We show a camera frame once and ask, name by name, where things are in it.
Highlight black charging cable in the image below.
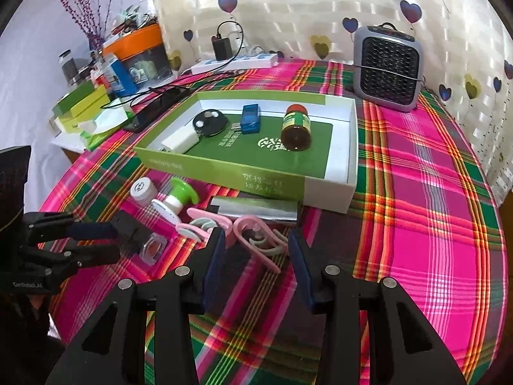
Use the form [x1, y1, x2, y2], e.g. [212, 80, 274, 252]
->
[100, 20, 247, 109]

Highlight pink plaid tablecloth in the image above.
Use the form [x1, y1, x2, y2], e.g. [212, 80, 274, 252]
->
[38, 58, 506, 385]

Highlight black disc with magnets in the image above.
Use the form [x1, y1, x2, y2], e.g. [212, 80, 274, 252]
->
[192, 108, 229, 137]

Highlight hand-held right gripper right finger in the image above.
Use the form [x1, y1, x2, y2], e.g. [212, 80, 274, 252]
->
[288, 228, 469, 385]

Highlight grey fan heater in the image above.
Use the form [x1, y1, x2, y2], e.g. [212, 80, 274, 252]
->
[353, 24, 425, 113]

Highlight black smartphone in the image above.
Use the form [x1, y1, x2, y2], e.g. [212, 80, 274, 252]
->
[122, 88, 191, 133]

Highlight person's left forearm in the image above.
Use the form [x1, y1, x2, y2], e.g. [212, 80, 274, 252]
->
[0, 294, 67, 385]

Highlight pink plastic clip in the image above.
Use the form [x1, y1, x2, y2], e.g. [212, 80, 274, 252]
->
[175, 208, 234, 246]
[233, 214, 290, 274]

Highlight black power adapter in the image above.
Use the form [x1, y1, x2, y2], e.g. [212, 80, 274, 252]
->
[212, 34, 233, 61]

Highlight brown bottle with red cap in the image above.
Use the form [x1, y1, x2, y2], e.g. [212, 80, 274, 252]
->
[280, 103, 313, 153]

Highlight white USB charger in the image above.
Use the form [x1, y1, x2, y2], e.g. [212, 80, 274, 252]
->
[160, 130, 201, 155]

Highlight blue carton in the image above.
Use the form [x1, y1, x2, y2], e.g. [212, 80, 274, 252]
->
[102, 54, 135, 97]

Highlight blue USB device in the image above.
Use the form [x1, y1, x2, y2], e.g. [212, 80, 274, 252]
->
[231, 104, 263, 134]

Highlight heart-print curtain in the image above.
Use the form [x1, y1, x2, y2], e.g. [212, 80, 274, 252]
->
[148, 0, 513, 209]

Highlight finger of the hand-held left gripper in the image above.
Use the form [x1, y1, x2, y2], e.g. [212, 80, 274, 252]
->
[37, 244, 122, 278]
[24, 210, 120, 246]

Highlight black clip clear tip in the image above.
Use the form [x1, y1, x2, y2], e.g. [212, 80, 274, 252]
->
[108, 210, 169, 267]

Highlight small white round jar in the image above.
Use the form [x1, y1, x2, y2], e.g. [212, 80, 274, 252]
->
[130, 177, 158, 202]

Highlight yellow-green cardboard box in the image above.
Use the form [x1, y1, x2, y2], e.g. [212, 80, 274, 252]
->
[56, 84, 111, 134]

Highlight dark green cardboard box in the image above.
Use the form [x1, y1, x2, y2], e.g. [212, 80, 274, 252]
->
[52, 79, 99, 118]

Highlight orange-lidded clear container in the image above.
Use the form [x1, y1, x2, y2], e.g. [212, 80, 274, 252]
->
[102, 22, 174, 85]

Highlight white power strip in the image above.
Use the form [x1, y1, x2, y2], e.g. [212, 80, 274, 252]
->
[190, 51, 279, 75]

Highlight glass jar with dark contents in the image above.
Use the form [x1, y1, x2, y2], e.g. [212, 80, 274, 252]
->
[59, 49, 81, 85]

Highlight green and white cardboard box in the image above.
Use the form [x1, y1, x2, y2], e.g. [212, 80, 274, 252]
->
[133, 90, 358, 214]

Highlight purple decorative branches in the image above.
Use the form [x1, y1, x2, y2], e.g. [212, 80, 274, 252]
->
[54, 0, 121, 49]

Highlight green-capped white round device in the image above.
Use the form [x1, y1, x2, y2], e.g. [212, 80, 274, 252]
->
[150, 178, 200, 222]

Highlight green tissue pack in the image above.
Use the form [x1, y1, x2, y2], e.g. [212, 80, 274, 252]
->
[79, 106, 135, 151]

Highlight silver tube with black cap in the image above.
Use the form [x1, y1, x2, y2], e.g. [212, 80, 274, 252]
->
[209, 196, 299, 225]

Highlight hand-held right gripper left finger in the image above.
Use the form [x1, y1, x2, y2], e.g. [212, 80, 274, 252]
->
[45, 227, 227, 385]

